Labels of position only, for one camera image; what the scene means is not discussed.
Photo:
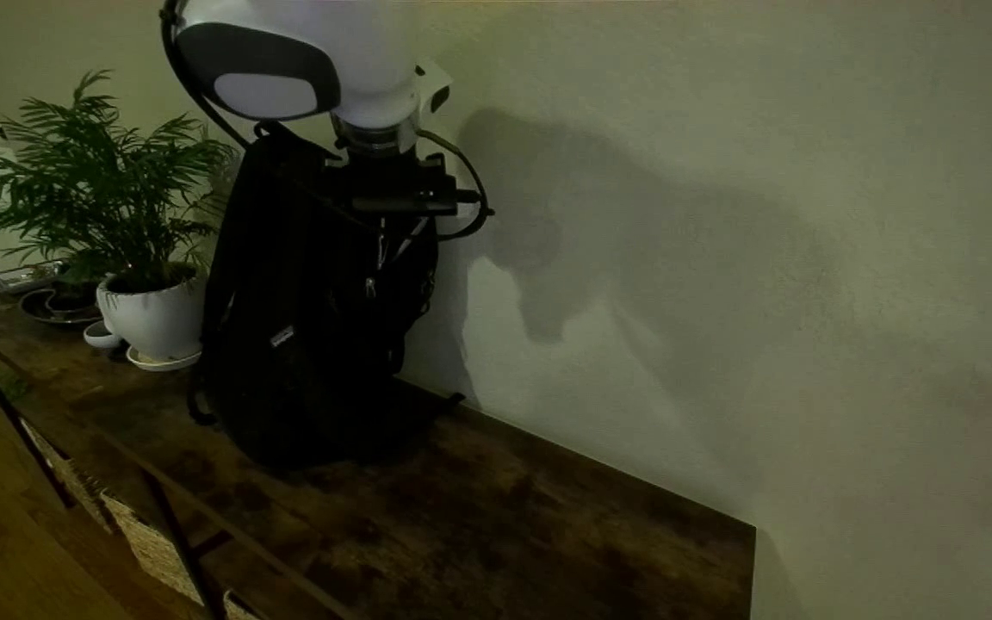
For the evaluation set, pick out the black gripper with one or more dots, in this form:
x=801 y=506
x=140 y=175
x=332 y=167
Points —
x=403 y=190

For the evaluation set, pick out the black backpack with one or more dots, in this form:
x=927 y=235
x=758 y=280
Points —
x=290 y=379

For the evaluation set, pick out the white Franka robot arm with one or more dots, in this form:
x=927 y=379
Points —
x=371 y=58

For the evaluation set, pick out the white plant pot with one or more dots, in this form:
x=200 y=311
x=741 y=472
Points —
x=156 y=323

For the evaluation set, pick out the green palm houseplant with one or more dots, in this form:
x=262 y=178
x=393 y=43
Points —
x=94 y=193

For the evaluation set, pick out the small white dish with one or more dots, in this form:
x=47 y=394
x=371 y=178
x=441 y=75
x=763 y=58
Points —
x=101 y=335

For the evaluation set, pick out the dark round planter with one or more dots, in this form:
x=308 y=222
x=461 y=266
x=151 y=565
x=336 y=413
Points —
x=50 y=299

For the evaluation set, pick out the white floor rug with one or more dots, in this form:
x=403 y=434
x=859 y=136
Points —
x=146 y=540

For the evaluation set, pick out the black metal table frame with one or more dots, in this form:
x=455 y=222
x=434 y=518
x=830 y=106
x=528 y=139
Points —
x=179 y=540

